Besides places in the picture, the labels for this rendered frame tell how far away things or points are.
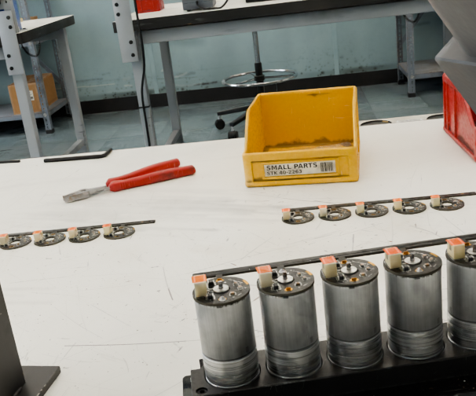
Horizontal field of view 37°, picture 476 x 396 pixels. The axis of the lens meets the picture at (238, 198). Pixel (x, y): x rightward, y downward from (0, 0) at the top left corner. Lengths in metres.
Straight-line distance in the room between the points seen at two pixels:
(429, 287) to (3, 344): 0.20
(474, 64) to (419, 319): 0.17
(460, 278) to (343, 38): 4.46
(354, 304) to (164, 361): 0.12
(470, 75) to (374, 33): 4.59
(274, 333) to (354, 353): 0.04
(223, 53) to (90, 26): 0.90
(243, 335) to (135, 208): 0.32
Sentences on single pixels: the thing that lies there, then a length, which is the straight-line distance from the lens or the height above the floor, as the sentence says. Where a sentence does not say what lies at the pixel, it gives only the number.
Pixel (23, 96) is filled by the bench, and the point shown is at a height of 0.51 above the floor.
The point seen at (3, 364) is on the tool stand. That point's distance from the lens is 0.37.
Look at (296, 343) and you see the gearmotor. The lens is 0.31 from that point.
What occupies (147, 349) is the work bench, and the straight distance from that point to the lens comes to 0.40.
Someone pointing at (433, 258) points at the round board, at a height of 0.81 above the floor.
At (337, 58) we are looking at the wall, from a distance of 4.77.
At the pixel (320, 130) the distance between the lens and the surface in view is 0.72.
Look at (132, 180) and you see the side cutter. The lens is 0.66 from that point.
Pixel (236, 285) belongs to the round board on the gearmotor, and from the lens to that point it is 0.31.
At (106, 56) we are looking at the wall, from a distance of 4.91.
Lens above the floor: 0.95
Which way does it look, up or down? 19 degrees down
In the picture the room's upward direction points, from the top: 7 degrees counter-clockwise
